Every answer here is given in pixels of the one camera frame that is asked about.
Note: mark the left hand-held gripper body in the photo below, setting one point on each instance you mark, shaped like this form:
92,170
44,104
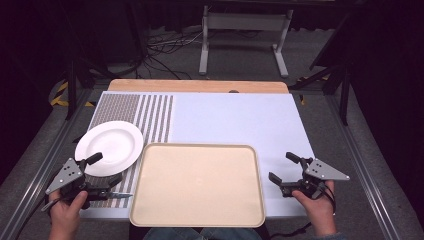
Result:
66,175

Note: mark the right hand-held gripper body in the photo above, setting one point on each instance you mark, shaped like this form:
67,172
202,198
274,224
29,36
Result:
325,171

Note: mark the person's right hand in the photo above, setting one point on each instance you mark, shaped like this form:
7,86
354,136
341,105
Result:
316,210

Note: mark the person's left hand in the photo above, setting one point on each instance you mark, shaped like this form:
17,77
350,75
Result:
66,216

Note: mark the small metal knife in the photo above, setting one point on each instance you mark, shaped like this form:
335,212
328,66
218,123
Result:
122,195

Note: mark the white round plate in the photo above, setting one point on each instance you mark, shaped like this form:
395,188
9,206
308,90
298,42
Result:
111,146

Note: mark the yellow black floor tape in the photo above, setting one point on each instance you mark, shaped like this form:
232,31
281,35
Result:
61,96

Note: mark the pale blue table sheet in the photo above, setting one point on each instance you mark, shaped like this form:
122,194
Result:
233,120

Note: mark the grey striped placemat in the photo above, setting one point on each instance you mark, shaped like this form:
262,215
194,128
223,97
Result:
150,113

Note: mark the black stand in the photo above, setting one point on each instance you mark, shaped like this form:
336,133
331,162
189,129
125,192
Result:
345,90
71,86

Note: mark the beige plastic tray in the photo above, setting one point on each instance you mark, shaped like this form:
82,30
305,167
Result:
198,186

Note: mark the person's legs in jeans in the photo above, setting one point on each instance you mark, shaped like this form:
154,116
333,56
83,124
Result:
200,234

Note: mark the wooden table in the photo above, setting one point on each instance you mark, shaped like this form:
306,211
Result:
186,85

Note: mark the white metal stand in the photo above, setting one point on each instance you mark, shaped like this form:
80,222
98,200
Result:
245,21

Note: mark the aluminium floor rail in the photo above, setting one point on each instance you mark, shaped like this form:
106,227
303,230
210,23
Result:
370,166
43,170

